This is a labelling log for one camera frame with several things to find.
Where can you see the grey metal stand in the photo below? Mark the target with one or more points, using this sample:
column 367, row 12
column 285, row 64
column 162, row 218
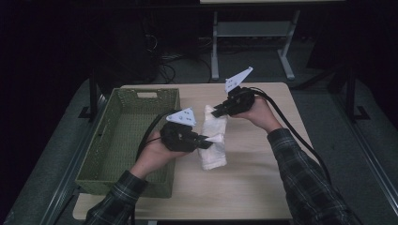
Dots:
column 250, row 28

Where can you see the green woven basket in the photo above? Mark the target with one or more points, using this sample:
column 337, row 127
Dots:
column 125, row 125

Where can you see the white bear print cloth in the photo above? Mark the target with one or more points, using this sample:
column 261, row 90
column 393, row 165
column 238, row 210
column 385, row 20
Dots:
column 214, row 153

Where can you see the person's right hand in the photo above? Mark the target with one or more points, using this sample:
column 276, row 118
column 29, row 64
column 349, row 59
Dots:
column 261, row 115

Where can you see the black metal post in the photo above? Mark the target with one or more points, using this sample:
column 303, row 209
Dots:
column 93, row 93
column 351, row 93

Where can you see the person's left hand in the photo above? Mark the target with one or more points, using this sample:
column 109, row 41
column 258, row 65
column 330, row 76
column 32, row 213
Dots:
column 153, row 156

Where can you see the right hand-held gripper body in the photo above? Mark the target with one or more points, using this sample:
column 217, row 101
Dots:
column 241, row 100

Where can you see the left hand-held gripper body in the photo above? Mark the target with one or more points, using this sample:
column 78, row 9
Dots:
column 178, row 137

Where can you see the aluminium rail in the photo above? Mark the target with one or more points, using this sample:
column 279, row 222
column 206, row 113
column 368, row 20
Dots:
column 72, row 175
column 369, row 156

